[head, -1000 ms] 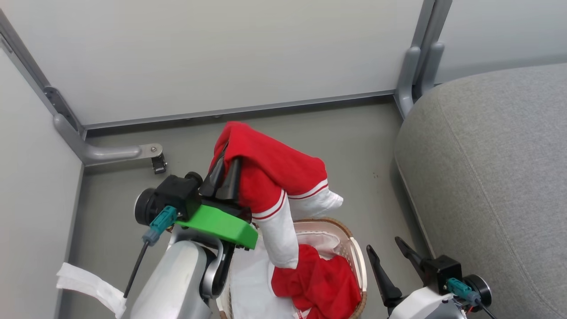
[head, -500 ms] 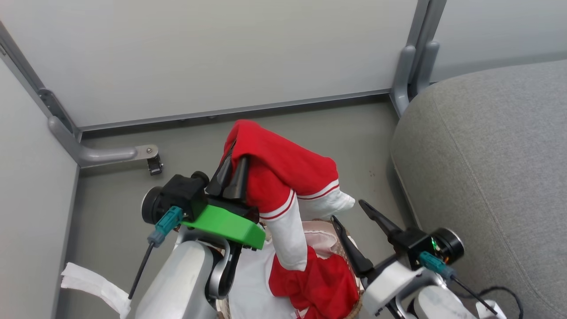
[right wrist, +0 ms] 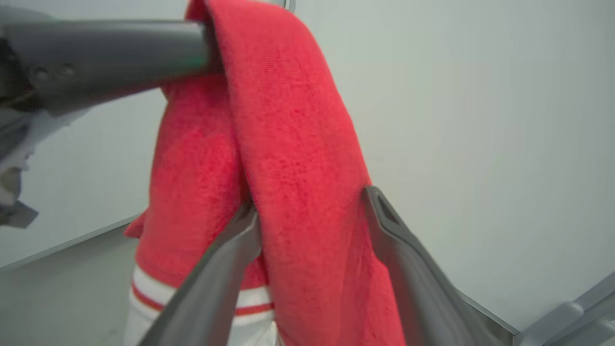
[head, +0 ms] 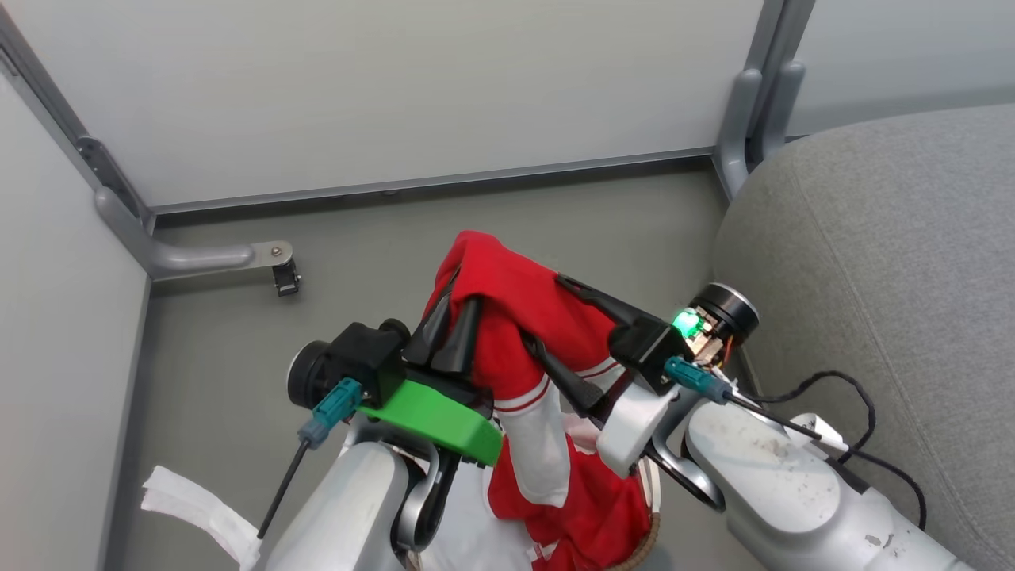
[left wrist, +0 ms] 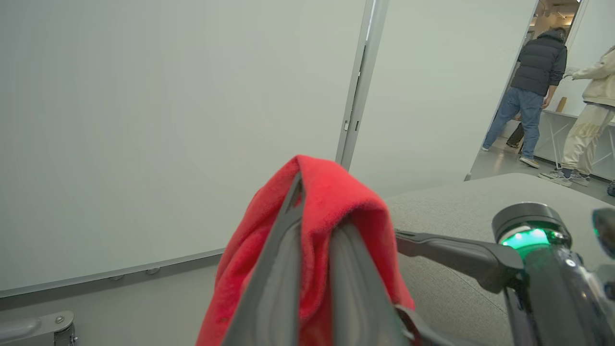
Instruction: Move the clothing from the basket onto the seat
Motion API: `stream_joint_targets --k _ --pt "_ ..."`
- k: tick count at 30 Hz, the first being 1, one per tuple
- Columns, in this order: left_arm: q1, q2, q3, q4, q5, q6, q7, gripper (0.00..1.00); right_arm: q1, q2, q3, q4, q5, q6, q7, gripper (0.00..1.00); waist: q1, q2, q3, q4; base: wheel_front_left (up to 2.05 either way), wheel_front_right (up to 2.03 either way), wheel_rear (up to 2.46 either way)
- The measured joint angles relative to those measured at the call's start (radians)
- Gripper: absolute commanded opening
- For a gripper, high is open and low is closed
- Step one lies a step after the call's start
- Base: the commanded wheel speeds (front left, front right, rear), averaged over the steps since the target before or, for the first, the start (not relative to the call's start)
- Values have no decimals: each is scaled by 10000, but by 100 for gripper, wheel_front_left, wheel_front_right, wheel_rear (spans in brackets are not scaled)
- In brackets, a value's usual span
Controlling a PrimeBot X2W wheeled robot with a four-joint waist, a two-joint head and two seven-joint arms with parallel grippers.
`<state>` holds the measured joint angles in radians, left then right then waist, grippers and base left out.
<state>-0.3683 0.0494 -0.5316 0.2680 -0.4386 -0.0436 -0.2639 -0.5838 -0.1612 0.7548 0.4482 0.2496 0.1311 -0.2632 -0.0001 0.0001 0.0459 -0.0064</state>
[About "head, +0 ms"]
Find woven laundry basket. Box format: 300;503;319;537
604;456;662;571

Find white crumpled cloth strip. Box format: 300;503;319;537
141;465;264;571

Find long black cable teal plug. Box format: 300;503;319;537
665;356;929;531

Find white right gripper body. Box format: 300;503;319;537
585;379;681;478

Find black cable with teal plug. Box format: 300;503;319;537
256;378;364;541

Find grey fabric sofa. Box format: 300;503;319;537
712;103;1015;571

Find grey partition bottom rail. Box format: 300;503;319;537
147;146;716;217

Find red white sports garment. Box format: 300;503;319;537
423;230;653;571

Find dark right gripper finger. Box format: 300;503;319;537
554;274;645;329
519;331;607;419

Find grey partition foot bracket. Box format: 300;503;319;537
76;136;295;280

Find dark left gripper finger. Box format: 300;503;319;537
431;297;484;377
406;272;461;367

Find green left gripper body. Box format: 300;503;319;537
355;358;505;467

